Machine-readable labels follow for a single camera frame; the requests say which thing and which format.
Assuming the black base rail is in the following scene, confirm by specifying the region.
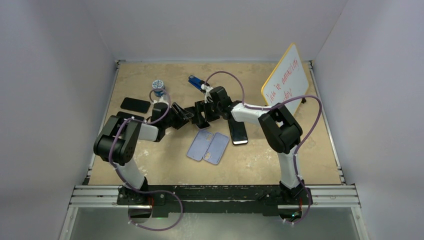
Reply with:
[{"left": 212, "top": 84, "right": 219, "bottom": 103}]
[{"left": 116, "top": 184, "right": 314, "bottom": 221}]

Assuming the phone in clear case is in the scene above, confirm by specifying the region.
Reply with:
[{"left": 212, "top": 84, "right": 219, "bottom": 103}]
[{"left": 227, "top": 118, "right": 249, "bottom": 146}]

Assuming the yellow framed whiteboard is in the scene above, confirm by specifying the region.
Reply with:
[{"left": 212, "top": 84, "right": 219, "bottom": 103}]
[{"left": 261, "top": 43, "right": 310, "bottom": 107}]

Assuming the blue stapler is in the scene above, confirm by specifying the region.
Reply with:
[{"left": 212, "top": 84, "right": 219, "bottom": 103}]
[{"left": 188, "top": 75, "right": 205, "bottom": 92}]

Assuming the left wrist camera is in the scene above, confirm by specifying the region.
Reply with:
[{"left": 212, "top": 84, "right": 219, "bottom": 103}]
[{"left": 152, "top": 94, "right": 169, "bottom": 105}]

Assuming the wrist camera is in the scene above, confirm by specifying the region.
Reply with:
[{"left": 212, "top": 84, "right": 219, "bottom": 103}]
[
  {"left": 152, "top": 94, "right": 169, "bottom": 105},
  {"left": 200, "top": 84, "right": 214, "bottom": 103}
]

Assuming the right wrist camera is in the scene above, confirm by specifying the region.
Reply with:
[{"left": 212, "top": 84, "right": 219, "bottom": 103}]
[{"left": 200, "top": 84, "right": 214, "bottom": 103}]

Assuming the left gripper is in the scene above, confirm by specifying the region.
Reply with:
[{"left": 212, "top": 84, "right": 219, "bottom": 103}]
[{"left": 162, "top": 103, "right": 193, "bottom": 130}]

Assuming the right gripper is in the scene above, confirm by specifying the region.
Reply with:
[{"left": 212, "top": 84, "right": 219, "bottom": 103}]
[{"left": 193, "top": 99, "right": 222, "bottom": 125}]

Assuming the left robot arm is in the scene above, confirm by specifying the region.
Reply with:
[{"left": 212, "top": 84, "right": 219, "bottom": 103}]
[{"left": 93, "top": 102, "right": 196, "bottom": 205}]

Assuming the blue white jar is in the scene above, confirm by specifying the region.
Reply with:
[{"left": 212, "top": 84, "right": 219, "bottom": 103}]
[{"left": 151, "top": 79, "right": 166, "bottom": 98}]

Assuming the black phone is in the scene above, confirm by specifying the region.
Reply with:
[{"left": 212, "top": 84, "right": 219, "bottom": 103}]
[
  {"left": 120, "top": 97, "right": 151, "bottom": 114},
  {"left": 116, "top": 111, "right": 145, "bottom": 122}
]

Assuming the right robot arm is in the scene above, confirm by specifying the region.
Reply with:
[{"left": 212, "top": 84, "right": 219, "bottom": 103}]
[{"left": 198, "top": 83, "right": 304, "bottom": 204}]

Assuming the lilac phone case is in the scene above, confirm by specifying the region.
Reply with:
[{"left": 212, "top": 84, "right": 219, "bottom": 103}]
[
  {"left": 186, "top": 130, "right": 214, "bottom": 162},
  {"left": 202, "top": 132, "right": 230, "bottom": 165}
]

